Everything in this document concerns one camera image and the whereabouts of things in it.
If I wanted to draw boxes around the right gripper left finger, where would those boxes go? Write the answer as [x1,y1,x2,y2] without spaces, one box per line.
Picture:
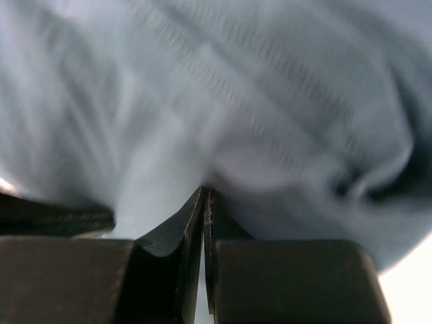
[136,188,205,323]

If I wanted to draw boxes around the blue t shirt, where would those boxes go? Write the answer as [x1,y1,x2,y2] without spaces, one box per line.
[1,1,431,269]

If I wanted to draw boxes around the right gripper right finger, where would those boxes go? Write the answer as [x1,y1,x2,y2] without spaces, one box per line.
[203,188,253,317]

